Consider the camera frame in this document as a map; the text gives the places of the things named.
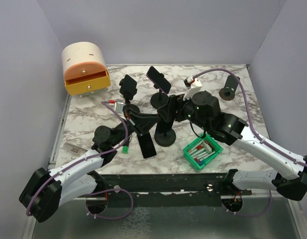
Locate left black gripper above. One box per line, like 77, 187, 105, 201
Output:
110, 108, 159, 147

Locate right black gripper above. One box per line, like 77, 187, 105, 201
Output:
159, 90, 210, 131

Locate grey silver phone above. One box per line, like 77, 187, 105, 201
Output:
137, 132, 157, 159

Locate black phone stand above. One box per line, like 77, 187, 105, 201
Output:
154, 129, 176, 147
123, 99, 140, 113
150, 83, 171, 109

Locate wood base phone stand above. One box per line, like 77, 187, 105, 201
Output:
219, 75, 238, 101

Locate black phone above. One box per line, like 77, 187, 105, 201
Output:
155, 114, 174, 133

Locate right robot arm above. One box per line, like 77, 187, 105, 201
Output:
157, 91, 307, 201

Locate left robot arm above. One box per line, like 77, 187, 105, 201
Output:
19, 106, 161, 222

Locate green highlighter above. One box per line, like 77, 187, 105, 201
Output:
122, 143, 129, 154

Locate markers in bin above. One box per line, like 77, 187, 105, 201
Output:
189, 140, 215, 166

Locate white eraser in bin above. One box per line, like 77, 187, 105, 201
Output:
202, 141, 213, 153

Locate green plastic bin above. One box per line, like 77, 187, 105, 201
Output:
183, 134, 223, 170

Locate orange drawer box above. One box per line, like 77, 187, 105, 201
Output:
61, 42, 111, 96

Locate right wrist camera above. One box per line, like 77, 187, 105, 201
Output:
183, 76, 202, 101

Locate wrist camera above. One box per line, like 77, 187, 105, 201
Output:
109, 100, 125, 114
183, 76, 202, 101

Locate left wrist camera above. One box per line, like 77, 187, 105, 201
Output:
109, 100, 125, 114

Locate black table front rail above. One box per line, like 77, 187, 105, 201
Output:
57, 173, 285, 207

